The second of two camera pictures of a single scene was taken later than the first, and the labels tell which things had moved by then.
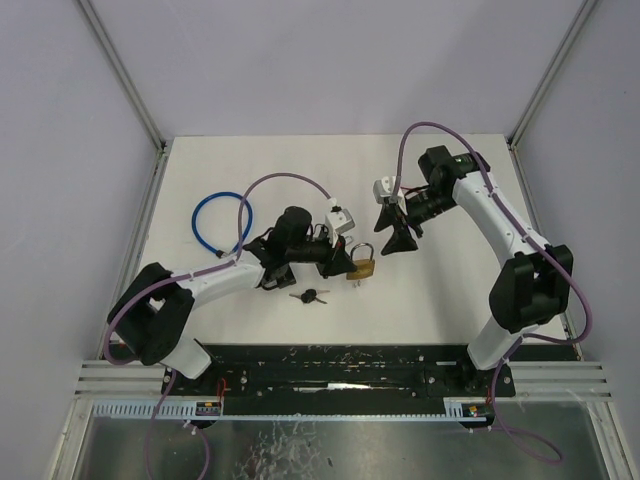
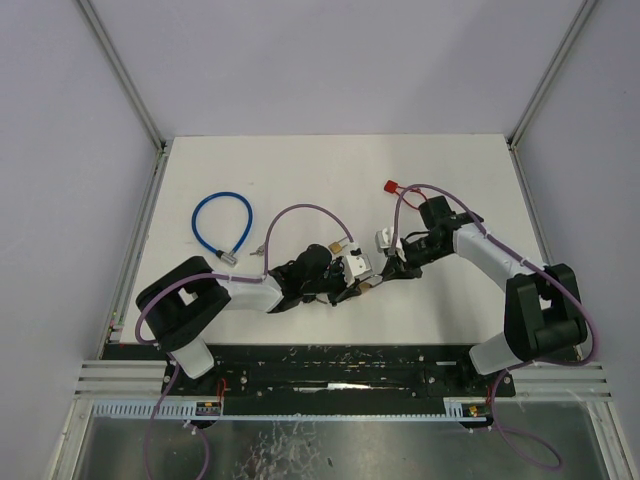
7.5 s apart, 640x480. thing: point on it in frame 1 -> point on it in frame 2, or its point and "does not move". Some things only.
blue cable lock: (219, 252) does not move
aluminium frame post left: (158, 140) does not move
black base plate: (346, 372) does not move
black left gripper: (329, 257) -> (341, 283)
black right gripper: (400, 218) -> (406, 252)
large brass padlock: (364, 267) -> (364, 286)
